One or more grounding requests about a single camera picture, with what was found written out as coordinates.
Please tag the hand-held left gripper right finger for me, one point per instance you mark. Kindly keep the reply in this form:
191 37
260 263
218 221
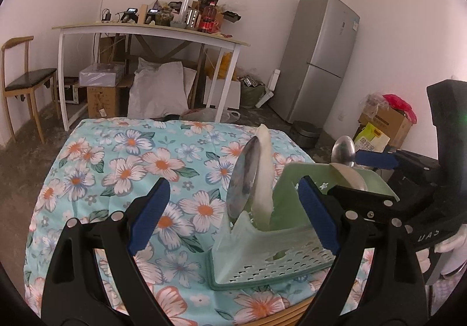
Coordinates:
319 216

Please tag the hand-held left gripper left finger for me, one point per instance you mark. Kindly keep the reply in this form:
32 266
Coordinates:
149 216

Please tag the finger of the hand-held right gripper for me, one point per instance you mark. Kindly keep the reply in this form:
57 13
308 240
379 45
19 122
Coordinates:
368 200
375 160

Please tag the white rice paddle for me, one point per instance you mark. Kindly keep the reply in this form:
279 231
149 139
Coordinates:
263 172

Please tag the green perforated utensil holder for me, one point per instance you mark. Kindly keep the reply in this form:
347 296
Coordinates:
255 253

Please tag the white and green rice bag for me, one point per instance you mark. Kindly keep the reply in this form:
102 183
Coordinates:
370 138

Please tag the brown cardboard box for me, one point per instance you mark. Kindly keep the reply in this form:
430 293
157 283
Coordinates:
390 123
105 101

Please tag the blue floral blanket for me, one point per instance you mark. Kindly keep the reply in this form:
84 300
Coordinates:
127 172

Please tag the clear plastic bag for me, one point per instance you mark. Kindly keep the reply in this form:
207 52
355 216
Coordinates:
372 103

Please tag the red plastic bag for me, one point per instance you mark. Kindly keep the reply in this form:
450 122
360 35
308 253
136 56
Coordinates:
399 105

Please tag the dark grey rice cooker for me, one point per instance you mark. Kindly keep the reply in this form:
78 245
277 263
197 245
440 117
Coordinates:
306 132

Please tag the silver refrigerator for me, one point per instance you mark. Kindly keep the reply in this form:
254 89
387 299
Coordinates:
317 55

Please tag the long white carton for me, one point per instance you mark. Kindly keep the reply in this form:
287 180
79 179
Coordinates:
271 87

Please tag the white sack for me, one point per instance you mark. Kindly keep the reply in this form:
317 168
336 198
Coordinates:
157 88

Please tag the wrapped white flat box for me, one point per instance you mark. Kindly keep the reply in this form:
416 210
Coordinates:
102 74

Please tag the yellow plastic bag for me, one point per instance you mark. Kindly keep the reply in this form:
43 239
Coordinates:
223 65

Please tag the wooden chair with dark seat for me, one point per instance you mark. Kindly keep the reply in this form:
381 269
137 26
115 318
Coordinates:
31 79

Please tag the white table with wooden top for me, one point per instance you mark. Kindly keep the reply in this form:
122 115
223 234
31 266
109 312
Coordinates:
146 32

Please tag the glass jar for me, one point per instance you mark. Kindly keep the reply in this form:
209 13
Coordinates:
165 17

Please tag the black electronic device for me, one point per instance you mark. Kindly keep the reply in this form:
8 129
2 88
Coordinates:
151 16
130 15

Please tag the metal canister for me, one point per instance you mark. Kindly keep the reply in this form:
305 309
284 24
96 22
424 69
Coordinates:
193 18

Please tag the wooden block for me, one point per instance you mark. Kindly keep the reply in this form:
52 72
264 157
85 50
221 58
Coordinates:
143 13

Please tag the black tray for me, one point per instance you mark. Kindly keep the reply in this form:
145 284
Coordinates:
232 16

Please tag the black charger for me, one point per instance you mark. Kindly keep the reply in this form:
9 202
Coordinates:
106 15

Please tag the red drink bottle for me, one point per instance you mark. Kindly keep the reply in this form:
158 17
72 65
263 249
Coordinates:
208 19

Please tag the clear plastic tube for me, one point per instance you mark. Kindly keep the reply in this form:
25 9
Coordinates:
185 4

